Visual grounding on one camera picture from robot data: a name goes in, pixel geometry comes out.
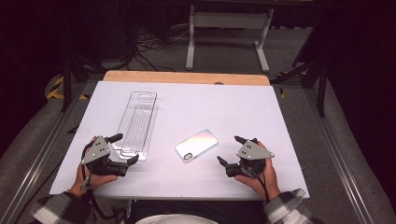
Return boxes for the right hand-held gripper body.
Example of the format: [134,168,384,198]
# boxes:
[224,139,276,179]

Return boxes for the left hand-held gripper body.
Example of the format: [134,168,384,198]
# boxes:
[80,135,131,177]

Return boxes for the iridescent phone case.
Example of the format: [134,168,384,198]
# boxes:
[174,129,219,163]

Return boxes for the clear plastic packaging tray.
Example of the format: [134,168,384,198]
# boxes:
[111,91,160,162]

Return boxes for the person's left hand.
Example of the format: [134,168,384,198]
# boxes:
[68,135,119,198]

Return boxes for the person's right hand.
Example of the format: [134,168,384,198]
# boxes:
[233,141,281,202]

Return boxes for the white board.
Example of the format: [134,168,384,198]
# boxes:
[49,80,311,201]

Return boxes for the person's dark trousers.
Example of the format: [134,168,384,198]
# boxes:
[125,199,266,224]

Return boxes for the black metal stand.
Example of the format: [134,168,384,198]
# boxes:
[59,50,106,114]
[270,17,332,119]

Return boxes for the person's white shirt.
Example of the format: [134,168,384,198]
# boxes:
[134,213,219,224]

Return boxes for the wooden table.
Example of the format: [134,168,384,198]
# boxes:
[102,70,271,87]

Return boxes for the white metal stand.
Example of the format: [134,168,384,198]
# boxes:
[185,4,276,74]

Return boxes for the right hand-held gripper cable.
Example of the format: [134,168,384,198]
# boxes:
[246,167,271,203]

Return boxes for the hand-held gripper cable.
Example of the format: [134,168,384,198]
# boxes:
[79,146,129,222]
[246,167,271,203]

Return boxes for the left hand-held gripper cable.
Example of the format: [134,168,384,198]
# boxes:
[79,146,129,222]

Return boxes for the aluminium rail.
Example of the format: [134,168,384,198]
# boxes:
[0,81,91,224]
[302,87,376,224]

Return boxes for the black floor cables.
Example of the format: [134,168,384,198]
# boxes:
[122,26,191,73]

